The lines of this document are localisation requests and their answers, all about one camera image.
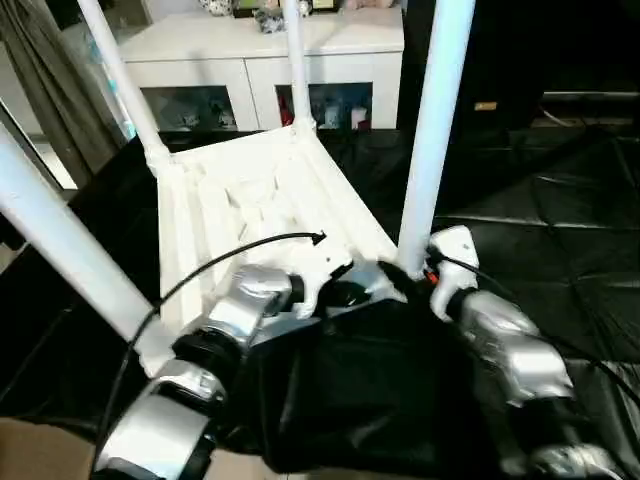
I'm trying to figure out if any white upturned plastic table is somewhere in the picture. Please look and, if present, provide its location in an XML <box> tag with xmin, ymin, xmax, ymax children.
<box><xmin>135</xmin><ymin>125</ymin><xmax>426</xmax><ymax>379</ymax></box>

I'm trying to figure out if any white plastic table leg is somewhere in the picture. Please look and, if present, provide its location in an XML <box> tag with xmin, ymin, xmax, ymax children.
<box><xmin>282</xmin><ymin>0</ymin><xmax>319</xmax><ymax>133</ymax></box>
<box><xmin>0</xmin><ymin>125</ymin><xmax>176</xmax><ymax>376</ymax></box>
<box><xmin>78</xmin><ymin>0</ymin><xmax>173</xmax><ymax>171</ymax></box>
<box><xmin>395</xmin><ymin>0</ymin><xmax>477</xmax><ymax>279</ymax></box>

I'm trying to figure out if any black work mat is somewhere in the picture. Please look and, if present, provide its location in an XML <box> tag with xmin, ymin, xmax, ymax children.
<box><xmin>0</xmin><ymin>125</ymin><xmax>640</xmax><ymax>476</ymax></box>

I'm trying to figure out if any black case with yellow label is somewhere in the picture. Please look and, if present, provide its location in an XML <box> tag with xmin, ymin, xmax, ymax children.
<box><xmin>400</xmin><ymin>0</ymin><xmax>640</xmax><ymax>131</ymax></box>

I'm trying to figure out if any white glass-door cabinet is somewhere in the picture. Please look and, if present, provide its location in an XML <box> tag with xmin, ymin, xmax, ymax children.
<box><xmin>118</xmin><ymin>5</ymin><xmax>406</xmax><ymax>136</ymax></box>

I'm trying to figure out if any beige plush toy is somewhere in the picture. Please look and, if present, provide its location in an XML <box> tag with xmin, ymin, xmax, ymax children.
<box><xmin>340</xmin><ymin>0</ymin><xmax>406</xmax><ymax>13</ymax></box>

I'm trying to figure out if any grey crumpled object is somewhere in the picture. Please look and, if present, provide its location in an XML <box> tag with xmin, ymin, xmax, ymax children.
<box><xmin>252</xmin><ymin>5</ymin><xmax>291</xmax><ymax>35</ymax></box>

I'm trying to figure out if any grey curtain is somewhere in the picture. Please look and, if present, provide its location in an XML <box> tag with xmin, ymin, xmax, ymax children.
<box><xmin>0</xmin><ymin>0</ymin><xmax>136</xmax><ymax>191</ymax></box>

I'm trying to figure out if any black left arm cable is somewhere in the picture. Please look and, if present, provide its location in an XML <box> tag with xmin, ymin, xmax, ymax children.
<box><xmin>92</xmin><ymin>232</ymin><xmax>327</xmax><ymax>461</ymax></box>

